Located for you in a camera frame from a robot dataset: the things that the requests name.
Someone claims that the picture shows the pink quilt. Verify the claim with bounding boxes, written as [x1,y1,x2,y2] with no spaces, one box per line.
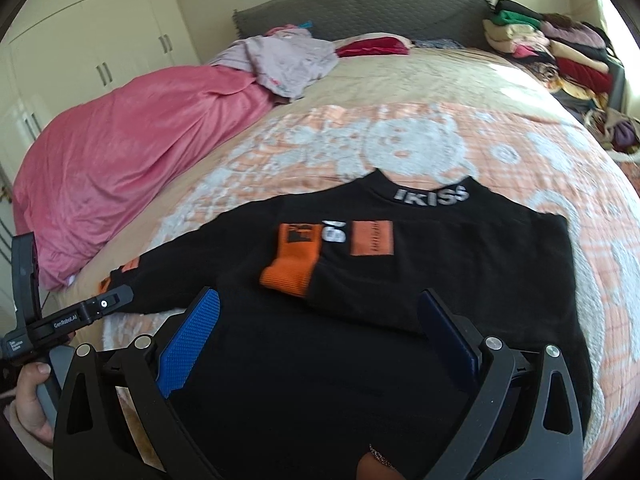
[13,65,274,290]

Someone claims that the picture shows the lilac crumpled garment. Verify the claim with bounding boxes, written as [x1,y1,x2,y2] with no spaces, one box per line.
[208,27,340,101]

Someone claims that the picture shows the red pillow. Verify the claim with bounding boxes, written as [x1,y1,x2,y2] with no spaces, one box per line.
[335,36,410,58]

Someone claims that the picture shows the bag of purple clothes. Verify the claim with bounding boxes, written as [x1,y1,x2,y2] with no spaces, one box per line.
[584,108,639,162]

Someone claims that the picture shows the black sweater with orange patches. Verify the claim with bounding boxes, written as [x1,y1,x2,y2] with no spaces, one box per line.
[101,171,592,479]

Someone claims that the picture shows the white wardrobe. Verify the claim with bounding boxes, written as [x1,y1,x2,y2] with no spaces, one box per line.
[0,0,202,241]

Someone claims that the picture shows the stack of folded clothes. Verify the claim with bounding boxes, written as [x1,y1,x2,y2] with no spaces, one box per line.
[483,0,626,117]

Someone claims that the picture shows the beige bed sheet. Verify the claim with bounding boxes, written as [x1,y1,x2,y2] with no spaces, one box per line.
[56,49,573,306]

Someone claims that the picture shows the grey quilted headboard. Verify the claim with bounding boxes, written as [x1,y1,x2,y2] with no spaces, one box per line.
[232,0,491,50]

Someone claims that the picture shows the left hand red nails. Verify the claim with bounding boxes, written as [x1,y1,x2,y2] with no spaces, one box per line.
[6,362,53,448]

